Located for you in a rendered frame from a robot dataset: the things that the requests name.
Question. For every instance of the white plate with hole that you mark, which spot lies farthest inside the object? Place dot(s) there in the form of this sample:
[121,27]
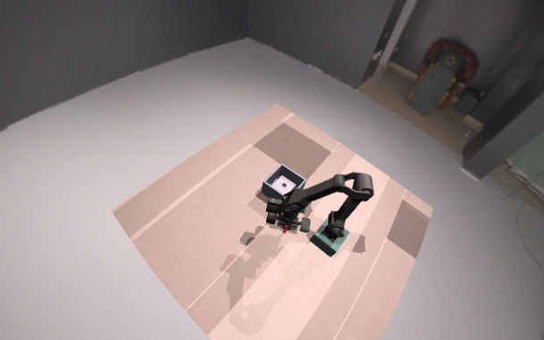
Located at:
[284,185]

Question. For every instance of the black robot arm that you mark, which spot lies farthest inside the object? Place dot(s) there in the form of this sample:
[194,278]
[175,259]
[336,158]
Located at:
[296,200]

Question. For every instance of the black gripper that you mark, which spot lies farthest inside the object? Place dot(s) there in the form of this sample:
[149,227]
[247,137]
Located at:
[292,223]

